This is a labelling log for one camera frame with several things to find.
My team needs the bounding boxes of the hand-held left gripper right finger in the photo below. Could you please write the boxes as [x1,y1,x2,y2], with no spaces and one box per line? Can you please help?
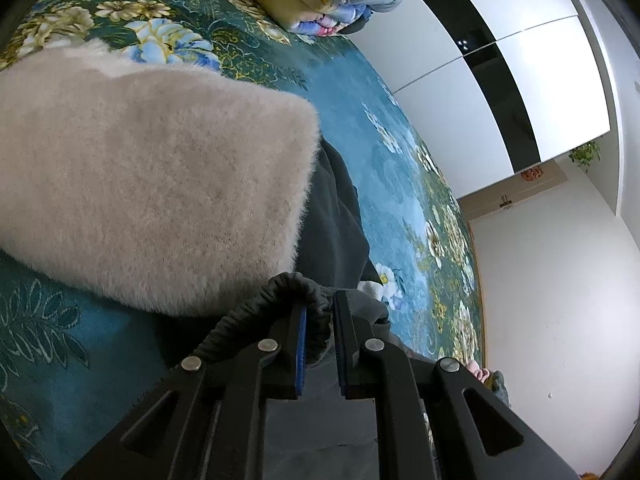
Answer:
[333,290,581,480]

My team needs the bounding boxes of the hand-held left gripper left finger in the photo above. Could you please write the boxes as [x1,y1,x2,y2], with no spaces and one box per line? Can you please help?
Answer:
[59,304,308,480]

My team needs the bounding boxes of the dark grey pants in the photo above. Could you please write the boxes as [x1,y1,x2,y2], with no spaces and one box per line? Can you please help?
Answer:
[150,137,506,480]

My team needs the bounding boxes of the person's bare foot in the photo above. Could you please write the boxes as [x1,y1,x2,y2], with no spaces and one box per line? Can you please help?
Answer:
[465,360,493,385]

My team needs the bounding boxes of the green floral blanket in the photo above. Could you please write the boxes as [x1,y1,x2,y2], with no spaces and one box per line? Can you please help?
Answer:
[0,0,485,480]

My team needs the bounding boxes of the beige fluffy pillow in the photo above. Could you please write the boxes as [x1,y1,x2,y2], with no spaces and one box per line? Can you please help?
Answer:
[0,40,322,317]

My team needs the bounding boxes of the green hanging plant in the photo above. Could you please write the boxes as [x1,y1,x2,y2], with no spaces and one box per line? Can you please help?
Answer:
[569,141,602,171]

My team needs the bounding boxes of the white black wardrobe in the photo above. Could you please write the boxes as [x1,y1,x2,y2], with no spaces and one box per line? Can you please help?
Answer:
[345,0,632,200]

